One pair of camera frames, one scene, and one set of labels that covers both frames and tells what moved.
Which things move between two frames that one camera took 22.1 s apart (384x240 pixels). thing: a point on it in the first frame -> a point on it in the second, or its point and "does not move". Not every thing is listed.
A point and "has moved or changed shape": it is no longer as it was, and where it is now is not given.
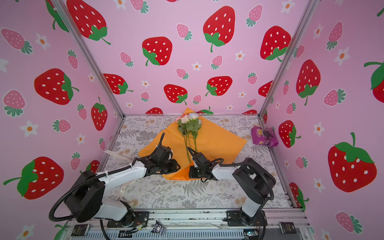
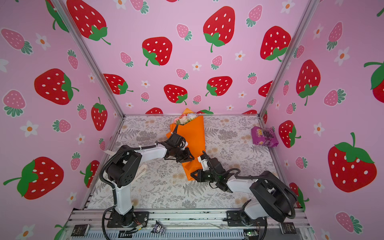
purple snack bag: (265, 137) does not move
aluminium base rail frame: (209, 224) does not move
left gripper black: (174, 166) -> (187, 156)
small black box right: (287, 227) does not move
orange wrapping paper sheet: (202, 135) has moved or changed shape
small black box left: (80, 230) does not move
